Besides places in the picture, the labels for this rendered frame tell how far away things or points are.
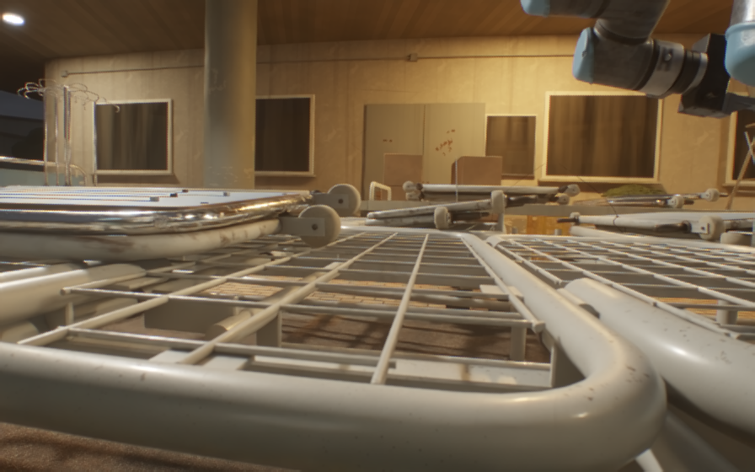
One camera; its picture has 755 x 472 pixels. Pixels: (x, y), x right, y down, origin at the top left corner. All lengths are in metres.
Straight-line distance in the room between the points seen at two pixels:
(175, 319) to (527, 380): 0.33
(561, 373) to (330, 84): 6.78
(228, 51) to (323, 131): 2.29
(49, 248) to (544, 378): 0.41
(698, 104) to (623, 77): 0.14
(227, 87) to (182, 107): 3.09
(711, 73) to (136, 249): 0.90
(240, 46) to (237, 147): 1.17
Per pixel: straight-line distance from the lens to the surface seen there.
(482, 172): 4.04
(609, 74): 0.84
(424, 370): 0.27
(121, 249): 0.40
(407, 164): 3.95
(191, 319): 0.43
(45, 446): 1.22
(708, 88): 0.91
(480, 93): 6.67
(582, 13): 0.76
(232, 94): 5.02
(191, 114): 7.92
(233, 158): 4.89
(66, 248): 0.42
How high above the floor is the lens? 0.56
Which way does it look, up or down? 4 degrees down
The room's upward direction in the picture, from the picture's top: 2 degrees clockwise
